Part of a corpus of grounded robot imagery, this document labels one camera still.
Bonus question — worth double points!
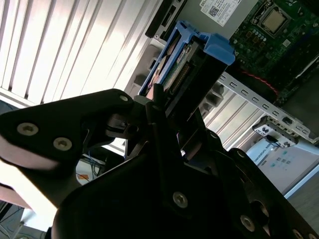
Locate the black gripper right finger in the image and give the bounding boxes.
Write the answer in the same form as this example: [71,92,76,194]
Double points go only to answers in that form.
[179,109,319,239]

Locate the hard disk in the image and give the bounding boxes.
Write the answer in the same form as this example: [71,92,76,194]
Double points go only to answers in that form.
[141,19,236,118]

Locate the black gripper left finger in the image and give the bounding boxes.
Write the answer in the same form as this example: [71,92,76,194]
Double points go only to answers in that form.
[0,84,190,209]

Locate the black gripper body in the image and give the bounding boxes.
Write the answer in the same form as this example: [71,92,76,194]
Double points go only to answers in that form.
[49,150,241,239]

